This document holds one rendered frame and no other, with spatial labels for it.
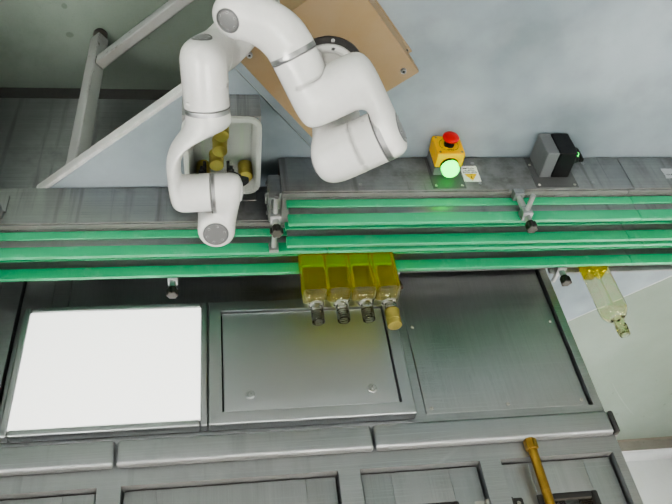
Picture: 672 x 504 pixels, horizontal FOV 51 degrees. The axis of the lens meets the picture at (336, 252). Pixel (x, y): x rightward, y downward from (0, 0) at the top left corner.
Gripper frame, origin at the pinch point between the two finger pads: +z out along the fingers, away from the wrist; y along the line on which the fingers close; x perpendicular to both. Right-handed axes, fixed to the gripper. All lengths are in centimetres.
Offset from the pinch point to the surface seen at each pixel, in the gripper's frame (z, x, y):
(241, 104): 0.0, 16.0, 6.1
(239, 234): -3.8, -15.4, 4.8
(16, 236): -3.5, -14.4, -45.9
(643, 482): 136, -309, 276
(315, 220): -11.1, -7.8, 22.1
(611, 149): 8, 0, 102
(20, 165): 47, -21, -57
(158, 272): -6.9, -23.5, -14.6
